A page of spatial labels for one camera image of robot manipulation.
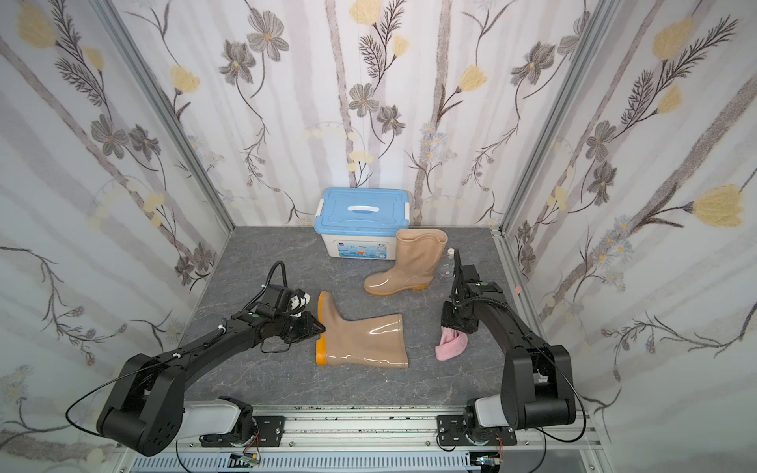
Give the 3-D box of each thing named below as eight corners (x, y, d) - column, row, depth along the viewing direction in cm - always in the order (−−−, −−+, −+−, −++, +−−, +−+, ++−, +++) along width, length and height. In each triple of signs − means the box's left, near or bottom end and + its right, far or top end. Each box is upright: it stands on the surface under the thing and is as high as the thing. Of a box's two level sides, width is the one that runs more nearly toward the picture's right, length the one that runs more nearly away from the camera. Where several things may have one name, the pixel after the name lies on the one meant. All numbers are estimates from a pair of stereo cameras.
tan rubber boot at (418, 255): (369, 295, 102) (366, 246, 82) (370, 278, 106) (367, 228, 86) (435, 295, 102) (448, 246, 82) (433, 278, 106) (445, 229, 86)
